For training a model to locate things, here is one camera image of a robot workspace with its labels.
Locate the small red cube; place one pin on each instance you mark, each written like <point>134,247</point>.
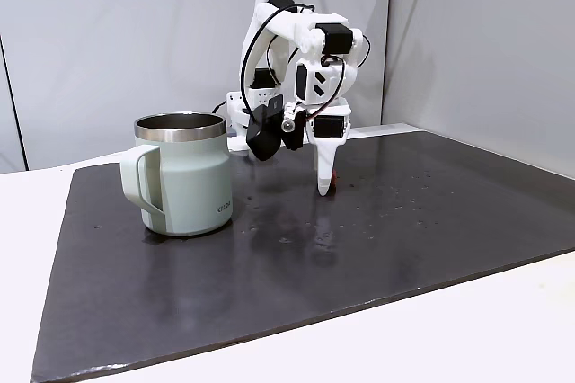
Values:
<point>334,180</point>

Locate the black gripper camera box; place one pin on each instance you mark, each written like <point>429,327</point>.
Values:
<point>265,133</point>

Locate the dark grey table mat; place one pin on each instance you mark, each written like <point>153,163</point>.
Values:
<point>314,266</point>

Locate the pale green steel mug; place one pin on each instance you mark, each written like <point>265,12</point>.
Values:
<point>188,176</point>

